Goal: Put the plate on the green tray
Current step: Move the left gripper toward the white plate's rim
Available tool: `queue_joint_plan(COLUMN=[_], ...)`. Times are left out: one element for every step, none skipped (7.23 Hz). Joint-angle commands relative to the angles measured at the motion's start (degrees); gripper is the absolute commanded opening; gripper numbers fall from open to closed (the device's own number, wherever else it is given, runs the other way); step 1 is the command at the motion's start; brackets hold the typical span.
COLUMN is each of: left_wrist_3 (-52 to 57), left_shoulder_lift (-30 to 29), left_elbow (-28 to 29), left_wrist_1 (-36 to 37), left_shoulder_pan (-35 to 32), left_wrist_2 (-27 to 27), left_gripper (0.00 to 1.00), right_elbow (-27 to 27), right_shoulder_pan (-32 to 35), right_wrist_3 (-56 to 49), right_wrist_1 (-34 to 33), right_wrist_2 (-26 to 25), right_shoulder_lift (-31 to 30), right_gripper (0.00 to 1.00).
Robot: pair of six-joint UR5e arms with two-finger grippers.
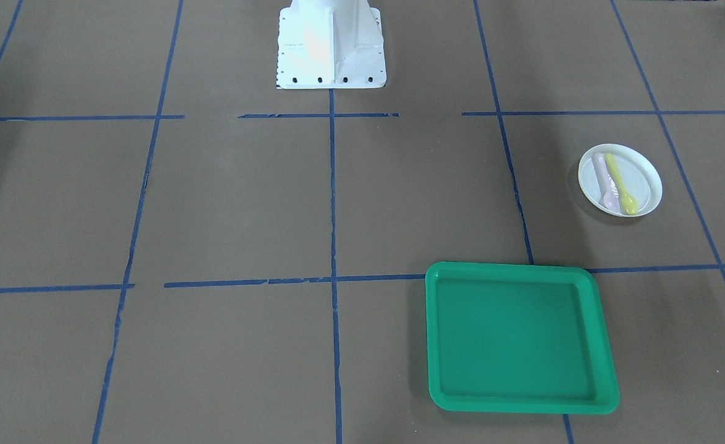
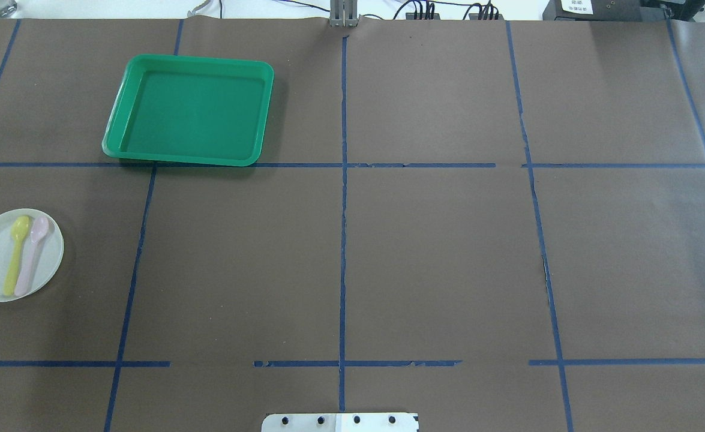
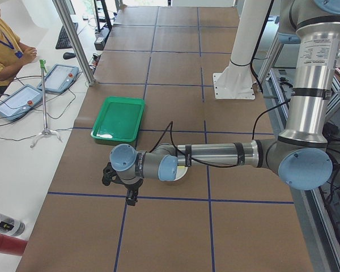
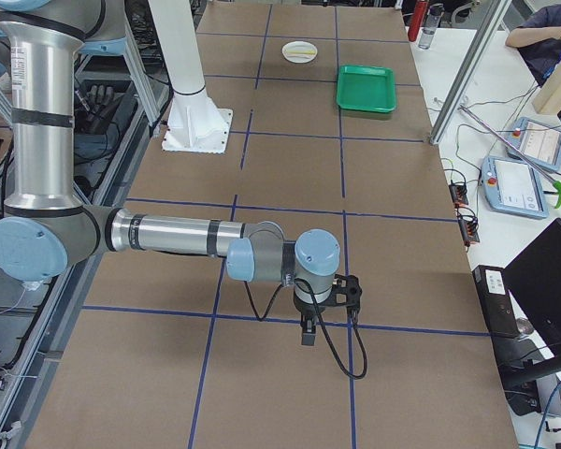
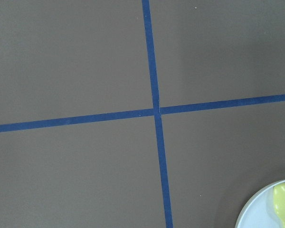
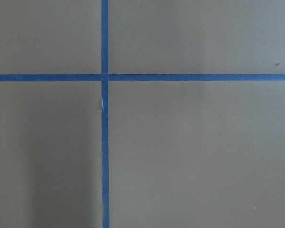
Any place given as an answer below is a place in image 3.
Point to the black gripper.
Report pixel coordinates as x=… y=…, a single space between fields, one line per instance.
x=131 y=187

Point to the white round plate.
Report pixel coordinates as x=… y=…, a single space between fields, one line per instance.
x=181 y=172

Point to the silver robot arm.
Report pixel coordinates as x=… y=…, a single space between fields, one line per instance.
x=298 y=154

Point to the green plastic tray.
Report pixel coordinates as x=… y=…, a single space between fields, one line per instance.
x=118 y=120

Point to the far blue teach pendant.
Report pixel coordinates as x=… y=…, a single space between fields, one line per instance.
x=59 y=78

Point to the blue teach pendant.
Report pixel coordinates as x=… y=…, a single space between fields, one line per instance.
x=20 y=102
x=59 y=78

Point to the red cylinder bottle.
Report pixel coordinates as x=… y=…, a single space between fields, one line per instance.
x=11 y=245

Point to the near blue teach pendant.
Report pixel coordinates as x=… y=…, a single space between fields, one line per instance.
x=20 y=102

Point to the black computer mouse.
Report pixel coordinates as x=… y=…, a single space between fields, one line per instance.
x=68 y=55

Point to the black keyboard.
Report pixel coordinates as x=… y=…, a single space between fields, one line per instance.
x=63 y=41

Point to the person in yellow shirt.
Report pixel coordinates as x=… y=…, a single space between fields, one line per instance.
x=13 y=55

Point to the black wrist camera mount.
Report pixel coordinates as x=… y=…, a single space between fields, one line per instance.
x=110 y=175

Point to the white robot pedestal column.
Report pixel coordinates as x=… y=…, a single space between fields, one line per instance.
x=235 y=82

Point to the aluminium frame post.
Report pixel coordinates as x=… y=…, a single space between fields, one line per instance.
x=64 y=15

